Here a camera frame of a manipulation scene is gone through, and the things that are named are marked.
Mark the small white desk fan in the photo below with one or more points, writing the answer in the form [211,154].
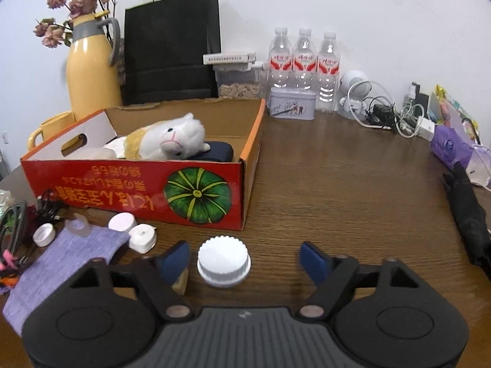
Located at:
[355,84]

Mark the white face mask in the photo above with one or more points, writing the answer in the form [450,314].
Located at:
[115,143]

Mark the yellow white plush toy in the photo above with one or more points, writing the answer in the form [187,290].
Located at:
[172,134]

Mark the purple burlap pouch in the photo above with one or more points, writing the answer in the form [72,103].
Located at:
[57,276]

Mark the white printed tin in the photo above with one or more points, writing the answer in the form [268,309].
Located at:
[291,105]

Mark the red cardboard box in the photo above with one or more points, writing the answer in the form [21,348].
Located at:
[115,188]

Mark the black folded umbrella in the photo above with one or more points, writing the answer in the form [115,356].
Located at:
[466,214]

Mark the pink clip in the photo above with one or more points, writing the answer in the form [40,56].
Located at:
[7,262]

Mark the clear food container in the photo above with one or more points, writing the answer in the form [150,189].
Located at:
[238,88]

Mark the clear bubble wrap bag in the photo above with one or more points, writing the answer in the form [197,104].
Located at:
[4,198]

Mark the black paper bag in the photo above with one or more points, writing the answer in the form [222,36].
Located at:
[172,46]

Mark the white flat packet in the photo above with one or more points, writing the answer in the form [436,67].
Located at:
[230,58]

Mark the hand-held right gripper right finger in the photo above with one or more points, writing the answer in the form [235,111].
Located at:
[312,262]

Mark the colourful snack packet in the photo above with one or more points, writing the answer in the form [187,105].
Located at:
[456,111]

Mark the clear water bottle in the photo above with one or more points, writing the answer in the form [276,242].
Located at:
[328,69]
[305,59]
[280,57]

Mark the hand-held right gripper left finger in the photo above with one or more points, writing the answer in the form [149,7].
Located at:
[174,262]

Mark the round white lid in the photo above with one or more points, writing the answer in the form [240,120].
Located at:
[122,221]

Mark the white cap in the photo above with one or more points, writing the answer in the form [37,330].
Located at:
[44,234]

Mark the yellow thermos jug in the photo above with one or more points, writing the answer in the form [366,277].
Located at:
[92,76]

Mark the purple tissue pack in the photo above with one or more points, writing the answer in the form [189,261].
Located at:
[448,145]

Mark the beige block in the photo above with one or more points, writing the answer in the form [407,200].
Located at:
[181,283]

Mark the white wall outlet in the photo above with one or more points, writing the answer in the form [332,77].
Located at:
[4,138]

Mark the white ridged lid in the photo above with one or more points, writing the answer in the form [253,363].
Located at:
[223,260]

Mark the yellow mug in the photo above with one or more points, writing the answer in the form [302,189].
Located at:
[51,126]

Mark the white charger block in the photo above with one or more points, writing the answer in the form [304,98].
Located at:
[426,127]

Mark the small black device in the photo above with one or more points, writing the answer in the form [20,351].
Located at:
[423,103]

